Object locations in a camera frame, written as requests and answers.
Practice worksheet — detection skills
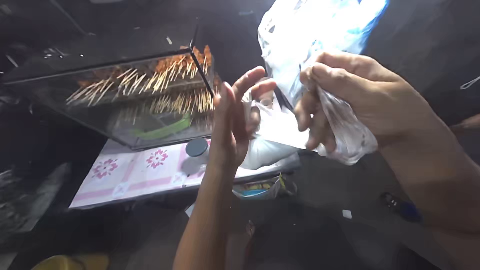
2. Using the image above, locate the glass display case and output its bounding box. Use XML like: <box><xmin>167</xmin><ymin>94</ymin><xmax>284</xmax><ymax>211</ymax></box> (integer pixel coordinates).
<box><xmin>2</xmin><ymin>19</ymin><xmax>222</xmax><ymax>151</ymax></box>

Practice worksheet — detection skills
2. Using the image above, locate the person's right forearm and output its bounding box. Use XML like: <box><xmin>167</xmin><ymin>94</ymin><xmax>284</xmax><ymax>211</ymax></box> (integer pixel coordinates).
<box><xmin>379</xmin><ymin>109</ymin><xmax>480</xmax><ymax>270</ymax></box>

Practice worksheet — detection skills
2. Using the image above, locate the yellow round object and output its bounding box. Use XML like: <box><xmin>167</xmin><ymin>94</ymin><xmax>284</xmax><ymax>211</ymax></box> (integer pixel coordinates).
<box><xmin>31</xmin><ymin>254</ymin><xmax>110</xmax><ymax>270</ymax></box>

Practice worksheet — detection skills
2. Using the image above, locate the pink floral tablecloth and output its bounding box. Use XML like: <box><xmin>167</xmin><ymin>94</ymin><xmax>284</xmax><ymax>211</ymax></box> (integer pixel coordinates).
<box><xmin>68</xmin><ymin>138</ymin><xmax>301</xmax><ymax>209</ymax></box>

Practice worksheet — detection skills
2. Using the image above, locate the person's left hand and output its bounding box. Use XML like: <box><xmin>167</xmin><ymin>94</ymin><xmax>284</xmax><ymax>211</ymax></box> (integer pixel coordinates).
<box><xmin>210</xmin><ymin>65</ymin><xmax>277</xmax><ymax>168</ymax></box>

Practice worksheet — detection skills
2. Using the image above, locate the translucent plastic bag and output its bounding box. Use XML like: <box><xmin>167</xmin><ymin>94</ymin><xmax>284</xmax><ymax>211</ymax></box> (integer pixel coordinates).
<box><xmin>317</xmin><ymin>84</ymin><xmax>379</xmax><ymax>166</ymax></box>

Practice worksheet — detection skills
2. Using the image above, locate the jar with grey lid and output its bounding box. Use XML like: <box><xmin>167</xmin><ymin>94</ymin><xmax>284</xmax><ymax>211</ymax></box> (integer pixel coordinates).
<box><xmin>181</xmin><ymin>137</ymin><xmax>210</xmax><ymax>175</ymax></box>

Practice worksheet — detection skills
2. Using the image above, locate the white cord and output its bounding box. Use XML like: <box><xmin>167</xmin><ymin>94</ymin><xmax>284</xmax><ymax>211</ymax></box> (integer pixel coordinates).
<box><xmin>460</xmin><ymin>76</ymin><xmax>480</xmax><ymax>90</ymax></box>

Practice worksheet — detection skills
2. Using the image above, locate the white filled plastic bag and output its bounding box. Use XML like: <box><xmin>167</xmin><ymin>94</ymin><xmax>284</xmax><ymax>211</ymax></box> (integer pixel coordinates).
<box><xmin>239</xmin><ymin>136</ymin><xmax>301</xmax><ymax>170</ymax></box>

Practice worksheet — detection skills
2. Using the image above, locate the person's left forearm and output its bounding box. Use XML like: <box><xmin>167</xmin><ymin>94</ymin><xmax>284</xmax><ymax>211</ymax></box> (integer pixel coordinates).
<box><xmin>172</xmin><ymin>159</ymin><xmax>239</xmax><ymax>270</ymax></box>

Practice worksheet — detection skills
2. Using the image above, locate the person's right hand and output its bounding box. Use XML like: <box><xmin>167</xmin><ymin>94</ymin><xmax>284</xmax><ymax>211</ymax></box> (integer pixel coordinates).
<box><xmin>294</xmin><ymin>52</ymin><xmax>432</xmax><ymax>154</ymax></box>

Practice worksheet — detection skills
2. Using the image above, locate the pile of meat skewers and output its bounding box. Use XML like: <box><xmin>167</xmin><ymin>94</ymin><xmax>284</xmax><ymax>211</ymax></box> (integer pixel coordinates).
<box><xmin>66</xmin><ymin>45</ymin><xmax>222</xmax><ymax>126</ymax></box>

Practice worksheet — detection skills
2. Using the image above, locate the clear bag with colourful packets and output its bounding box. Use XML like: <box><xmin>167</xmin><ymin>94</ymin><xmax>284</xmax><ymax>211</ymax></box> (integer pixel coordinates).
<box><xmin>232</xmin><ymin>172</ymin><xmax>298</xmax><ymax>200</ymax></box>

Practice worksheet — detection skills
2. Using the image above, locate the large white blue plastic bag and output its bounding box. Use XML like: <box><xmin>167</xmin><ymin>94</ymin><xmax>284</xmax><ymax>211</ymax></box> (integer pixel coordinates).
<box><xmin>257</xmin><ymin>0</ymin><xmax>389</xmax><ymax>111</ymax></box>

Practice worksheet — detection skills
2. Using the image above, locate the dark blue slipper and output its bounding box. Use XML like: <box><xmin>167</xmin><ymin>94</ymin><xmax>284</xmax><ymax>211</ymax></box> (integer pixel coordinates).
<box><xmin>380</xmin><ymin>192</ymin><xmax>422</xmax><ymax>223</ymax></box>

